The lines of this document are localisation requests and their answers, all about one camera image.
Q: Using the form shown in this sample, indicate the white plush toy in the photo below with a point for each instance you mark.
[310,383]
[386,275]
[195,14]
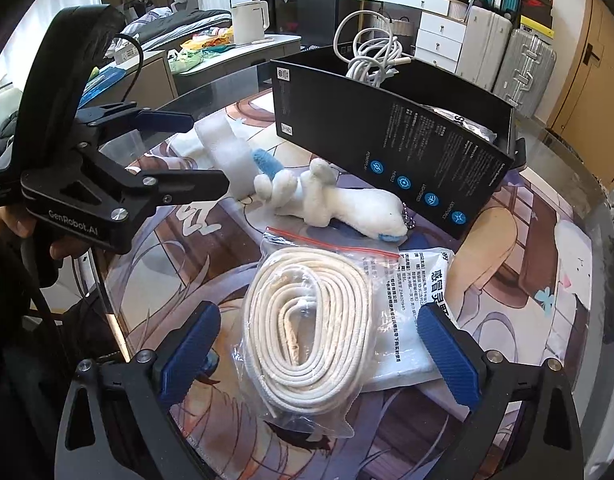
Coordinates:
[337,200]

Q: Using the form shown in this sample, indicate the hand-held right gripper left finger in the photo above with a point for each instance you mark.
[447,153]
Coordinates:
[192,355]

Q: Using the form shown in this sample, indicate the printed cartoon desk mat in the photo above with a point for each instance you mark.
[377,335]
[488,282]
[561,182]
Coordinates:
[527,260]

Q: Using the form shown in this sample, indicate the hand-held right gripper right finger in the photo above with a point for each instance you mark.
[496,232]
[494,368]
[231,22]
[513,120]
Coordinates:
[449,355]

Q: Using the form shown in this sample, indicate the black cardboard box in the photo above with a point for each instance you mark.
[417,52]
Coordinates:
[402,150]

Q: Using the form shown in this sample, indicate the bed with dark bedding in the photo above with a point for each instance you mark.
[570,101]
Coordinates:
[187,20]

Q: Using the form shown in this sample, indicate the yellow and green snack bags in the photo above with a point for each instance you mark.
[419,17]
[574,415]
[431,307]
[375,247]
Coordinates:
[207,39]

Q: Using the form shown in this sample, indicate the white medicine packet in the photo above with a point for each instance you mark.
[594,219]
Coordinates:
[417,280]

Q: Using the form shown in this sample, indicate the blue flat package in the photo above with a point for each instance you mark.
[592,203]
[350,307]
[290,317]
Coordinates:
[104,82]

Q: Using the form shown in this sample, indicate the black refrigerator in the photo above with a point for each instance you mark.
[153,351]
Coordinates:
[319,5]

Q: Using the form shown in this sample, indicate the woven storage basket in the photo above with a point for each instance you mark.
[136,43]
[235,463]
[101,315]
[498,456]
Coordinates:
[409,30]

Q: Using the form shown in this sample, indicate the white suitcase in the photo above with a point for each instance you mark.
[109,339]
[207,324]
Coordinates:
[482,45]

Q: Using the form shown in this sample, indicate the silver suitcase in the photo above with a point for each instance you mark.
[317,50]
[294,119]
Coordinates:
[529,70]

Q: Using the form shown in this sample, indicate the white side table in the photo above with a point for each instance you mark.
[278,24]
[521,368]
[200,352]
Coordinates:
[247,57]

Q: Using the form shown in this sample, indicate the white electric kettle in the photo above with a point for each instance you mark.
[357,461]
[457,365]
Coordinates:
[249,22]

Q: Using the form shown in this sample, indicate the wooden door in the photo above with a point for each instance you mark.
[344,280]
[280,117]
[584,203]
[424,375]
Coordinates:
[587,85]

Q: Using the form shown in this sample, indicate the white dressing table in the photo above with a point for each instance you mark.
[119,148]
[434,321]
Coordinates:
[432,25]

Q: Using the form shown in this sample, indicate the white foam piece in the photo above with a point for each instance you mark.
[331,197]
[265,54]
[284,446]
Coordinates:
[227,150]

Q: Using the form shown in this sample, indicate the low wooden cabinet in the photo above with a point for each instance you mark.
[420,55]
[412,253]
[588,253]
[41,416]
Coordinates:
[147,80]

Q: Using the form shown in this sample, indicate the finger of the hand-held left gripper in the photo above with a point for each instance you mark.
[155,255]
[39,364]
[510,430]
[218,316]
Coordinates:
[167,119]
[197,185]

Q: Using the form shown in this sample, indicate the stack of shoe boxes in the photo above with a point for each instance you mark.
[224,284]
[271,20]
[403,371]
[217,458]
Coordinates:
[537,5]

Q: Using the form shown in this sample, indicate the person's left hand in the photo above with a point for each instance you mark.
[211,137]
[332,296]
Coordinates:
[57,246]

